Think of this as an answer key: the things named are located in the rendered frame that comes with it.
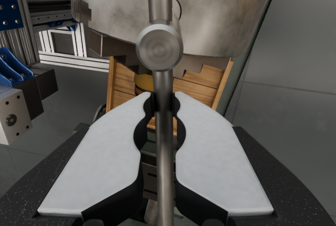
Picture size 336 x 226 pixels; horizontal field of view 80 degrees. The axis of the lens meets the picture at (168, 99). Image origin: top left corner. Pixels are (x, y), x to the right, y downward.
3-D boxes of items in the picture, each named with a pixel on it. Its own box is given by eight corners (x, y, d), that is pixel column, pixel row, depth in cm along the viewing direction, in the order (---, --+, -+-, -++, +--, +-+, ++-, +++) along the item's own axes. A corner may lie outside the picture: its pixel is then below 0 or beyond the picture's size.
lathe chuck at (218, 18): (105, -39, 46) (10, -77, 19) (235, -8, 49) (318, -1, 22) (103, 3, 51) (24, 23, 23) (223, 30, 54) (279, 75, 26)
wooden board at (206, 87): (116, 28, 62) (111, 30, 58) (232, 57, 59) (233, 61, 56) (110, 109, 76) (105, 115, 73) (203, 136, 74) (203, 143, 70)
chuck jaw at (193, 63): (179, 16, 34) (249, 33, 33) (185, 14, 39) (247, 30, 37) (166, 75, 40) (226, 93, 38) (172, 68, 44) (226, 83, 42)
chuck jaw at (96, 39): (144, 6, 36) (78, -2, 28) (163, 12, 33) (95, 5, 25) (136, 64, 41) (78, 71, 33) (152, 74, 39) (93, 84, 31)
